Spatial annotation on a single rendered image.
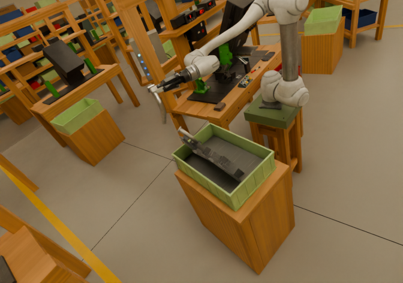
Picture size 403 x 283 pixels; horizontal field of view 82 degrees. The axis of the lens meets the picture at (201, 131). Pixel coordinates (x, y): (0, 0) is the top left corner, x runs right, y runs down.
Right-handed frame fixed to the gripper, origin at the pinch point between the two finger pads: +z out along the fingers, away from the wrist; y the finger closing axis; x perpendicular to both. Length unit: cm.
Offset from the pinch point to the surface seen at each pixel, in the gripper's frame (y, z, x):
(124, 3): -22, -18, -89
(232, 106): -71, -66, 10
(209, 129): -59, -31, 21
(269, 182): -29, -36, 79
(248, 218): -28, -12, 89
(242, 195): -22, -15, 75
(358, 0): -125, -360, -57
